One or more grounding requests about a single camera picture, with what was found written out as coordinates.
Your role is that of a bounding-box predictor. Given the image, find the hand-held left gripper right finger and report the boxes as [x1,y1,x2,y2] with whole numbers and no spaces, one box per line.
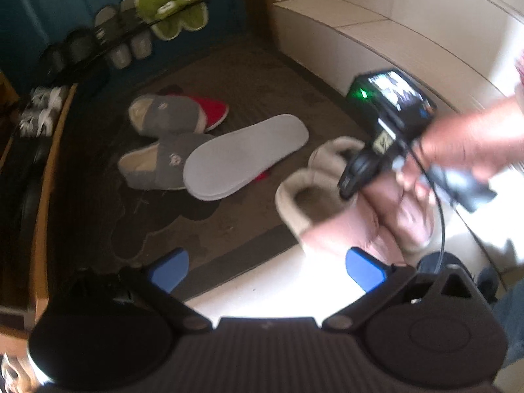
[323,247,488,335]

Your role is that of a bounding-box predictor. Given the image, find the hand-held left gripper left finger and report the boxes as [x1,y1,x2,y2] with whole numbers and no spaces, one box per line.
[55,248,214,334]

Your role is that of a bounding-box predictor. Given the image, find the wooden shoe cabinet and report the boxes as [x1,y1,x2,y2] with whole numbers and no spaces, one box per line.
[0,69,78,336]

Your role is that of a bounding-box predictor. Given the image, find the red slipper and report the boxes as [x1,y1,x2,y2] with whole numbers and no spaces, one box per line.
[186,96,230,134]
[183,115,309,202]

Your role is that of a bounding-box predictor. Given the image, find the person's right hand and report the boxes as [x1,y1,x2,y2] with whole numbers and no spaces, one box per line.
[396,108,504,197]

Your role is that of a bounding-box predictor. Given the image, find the dark door mat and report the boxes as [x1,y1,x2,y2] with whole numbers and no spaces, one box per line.
[45,39,369,299]

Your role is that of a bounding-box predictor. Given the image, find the white tiled steps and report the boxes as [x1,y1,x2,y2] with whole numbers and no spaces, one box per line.
[272,0,524,197]

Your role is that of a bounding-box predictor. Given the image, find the grey bear slipper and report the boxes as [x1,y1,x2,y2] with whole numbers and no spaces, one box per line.
[118,133,217,191]
[128,94,207,137]

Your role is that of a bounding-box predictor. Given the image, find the blue door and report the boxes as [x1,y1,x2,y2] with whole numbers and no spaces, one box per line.
[0,0,263,91]

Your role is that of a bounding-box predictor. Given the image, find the black cable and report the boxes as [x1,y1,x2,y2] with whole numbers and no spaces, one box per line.
[407,137,448,283]

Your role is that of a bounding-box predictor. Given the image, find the wooden door frame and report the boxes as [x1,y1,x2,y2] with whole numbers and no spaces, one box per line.
[262,0,283,54]

